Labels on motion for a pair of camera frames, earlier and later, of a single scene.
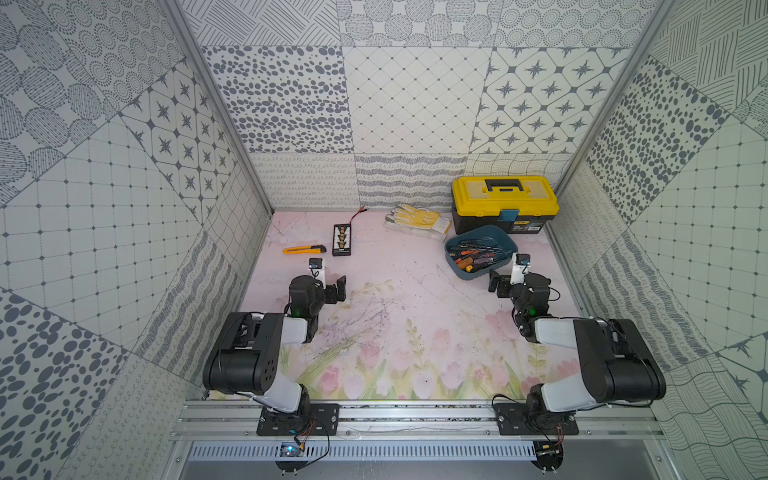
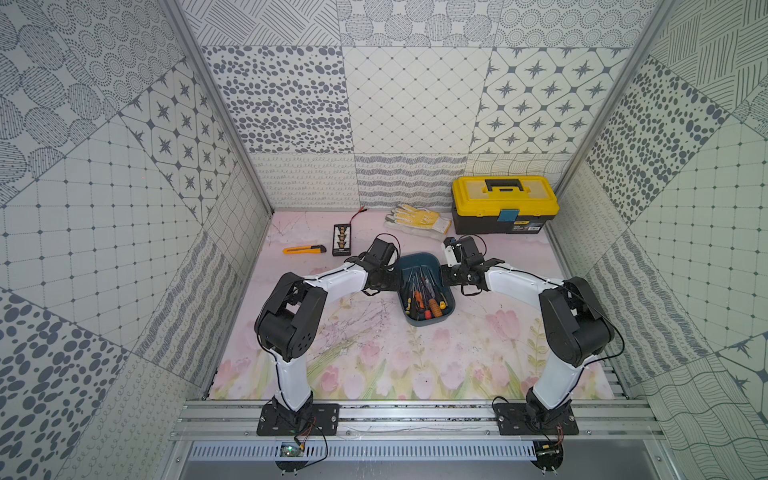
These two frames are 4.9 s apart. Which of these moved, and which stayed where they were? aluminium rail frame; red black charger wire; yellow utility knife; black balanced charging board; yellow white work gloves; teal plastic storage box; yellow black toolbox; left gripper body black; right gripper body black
Moved: teal plastic storage box; right gripper body black; left gripper body black
Stayed: red black charger wire; aluminium rail frame; black balanced charging board; yellow white work gloves; yellow utility knife; yellow black toolbox
